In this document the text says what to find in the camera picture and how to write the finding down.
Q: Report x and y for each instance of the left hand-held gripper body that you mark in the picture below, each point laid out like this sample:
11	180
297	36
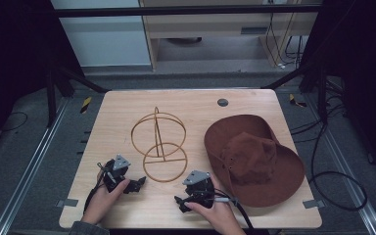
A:
114	174

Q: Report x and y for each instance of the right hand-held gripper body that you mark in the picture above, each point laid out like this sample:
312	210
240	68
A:
199	189

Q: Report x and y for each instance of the person's left hand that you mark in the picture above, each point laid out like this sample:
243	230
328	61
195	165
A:
103	202

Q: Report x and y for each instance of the person's right hand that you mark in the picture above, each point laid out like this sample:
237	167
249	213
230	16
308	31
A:
217	217

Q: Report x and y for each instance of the brown wide-brimmed hat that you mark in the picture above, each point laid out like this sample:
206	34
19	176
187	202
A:
258	163

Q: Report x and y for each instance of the yellow black striped tape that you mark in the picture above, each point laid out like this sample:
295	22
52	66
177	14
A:
295	101
85	104

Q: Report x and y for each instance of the grey round table grommet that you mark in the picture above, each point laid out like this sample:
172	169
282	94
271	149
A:
222	102

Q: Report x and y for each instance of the black metal stand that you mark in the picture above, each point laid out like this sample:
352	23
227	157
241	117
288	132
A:
321	94
50	98

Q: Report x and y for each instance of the white cabinet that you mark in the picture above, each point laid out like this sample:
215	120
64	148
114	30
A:
104	39

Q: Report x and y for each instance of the black curtain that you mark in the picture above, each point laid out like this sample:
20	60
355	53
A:
362	49
13	49

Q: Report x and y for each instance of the light wooden desk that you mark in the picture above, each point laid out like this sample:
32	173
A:
209	26

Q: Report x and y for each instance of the grey table bracket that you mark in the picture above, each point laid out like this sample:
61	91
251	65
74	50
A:
313	204
67	202

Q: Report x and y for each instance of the aluminium floor rail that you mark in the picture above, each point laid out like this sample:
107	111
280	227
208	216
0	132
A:
29	166
346	163

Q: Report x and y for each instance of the black horizontal frame bar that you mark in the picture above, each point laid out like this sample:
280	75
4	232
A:
176	10

